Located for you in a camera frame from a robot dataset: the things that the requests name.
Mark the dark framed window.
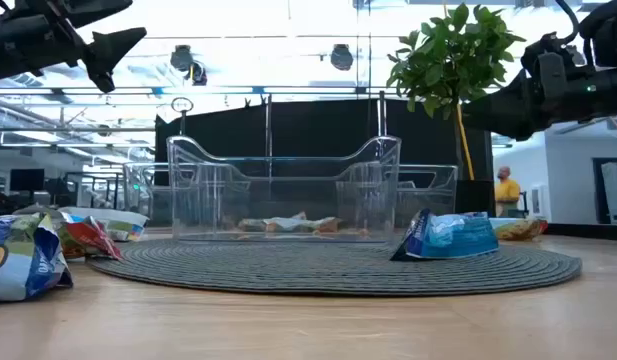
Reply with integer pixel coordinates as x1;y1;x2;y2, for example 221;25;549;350
591;156;617;226

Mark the blue white red granola bar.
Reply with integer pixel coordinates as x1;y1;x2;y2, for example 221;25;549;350
56;214;125;262

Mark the black plant pot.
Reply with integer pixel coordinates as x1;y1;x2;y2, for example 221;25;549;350
454;178;497;217

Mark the black metal table frame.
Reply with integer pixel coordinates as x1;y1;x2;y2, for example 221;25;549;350
545;222;617;242

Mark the green leafy plant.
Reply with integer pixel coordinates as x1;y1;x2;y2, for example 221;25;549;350
385;2;528;121

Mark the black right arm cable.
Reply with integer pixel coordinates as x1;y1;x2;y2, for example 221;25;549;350
554;0;583;48

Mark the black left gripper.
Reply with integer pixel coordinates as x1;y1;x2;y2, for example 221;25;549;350
0;0;149;95

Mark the metal partition pole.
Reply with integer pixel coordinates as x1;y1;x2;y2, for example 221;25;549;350
376;89;388;151
264;93;274;201

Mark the yellow plant stake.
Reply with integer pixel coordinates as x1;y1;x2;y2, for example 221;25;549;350
440;0;477;182

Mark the round dark ceiling lamp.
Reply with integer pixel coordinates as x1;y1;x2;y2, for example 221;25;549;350
189;60;209;87
169;44;196;73
329;43;356;72

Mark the blue orange granola bar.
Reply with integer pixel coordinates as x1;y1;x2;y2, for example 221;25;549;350
236;215;309;235

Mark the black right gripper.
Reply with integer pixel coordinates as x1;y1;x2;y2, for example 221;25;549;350
462;69;570;142

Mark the white wall box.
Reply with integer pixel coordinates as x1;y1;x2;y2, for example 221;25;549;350
529;183;545;217

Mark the person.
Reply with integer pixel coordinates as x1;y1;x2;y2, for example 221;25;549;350
493;165;523;218

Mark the clear plastic bin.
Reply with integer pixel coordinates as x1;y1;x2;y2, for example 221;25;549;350
335;163;459;232
121;160;252;232
166;134;403;244

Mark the colourful Chewy granola bar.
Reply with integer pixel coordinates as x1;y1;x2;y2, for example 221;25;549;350
489;217;550;243

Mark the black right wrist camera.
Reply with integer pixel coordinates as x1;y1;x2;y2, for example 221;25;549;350
519;31;587;84

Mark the dark computer monitor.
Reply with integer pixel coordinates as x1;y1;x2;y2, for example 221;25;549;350
8;168;46;193

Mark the black partition screen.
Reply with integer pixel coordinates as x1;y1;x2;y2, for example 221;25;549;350
154;97;494;226

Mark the round grey woven placemat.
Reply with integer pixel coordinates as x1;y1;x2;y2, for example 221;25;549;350
86;236;583;298

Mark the metal ring on thin post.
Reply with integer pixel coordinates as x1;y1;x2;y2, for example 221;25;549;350
170;96;195;137

